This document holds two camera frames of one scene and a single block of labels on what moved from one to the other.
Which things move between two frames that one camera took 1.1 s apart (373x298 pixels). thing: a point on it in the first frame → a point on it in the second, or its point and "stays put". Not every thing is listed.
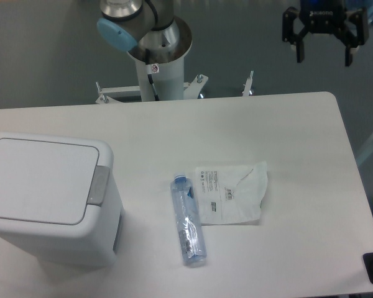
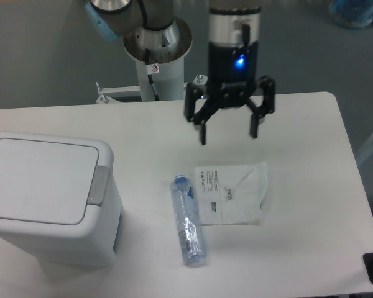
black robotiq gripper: [325, 17] → [232, 73]
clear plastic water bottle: [189, 223] stays put
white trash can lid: [41, 181] stays put
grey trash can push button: [99, 185] stays put
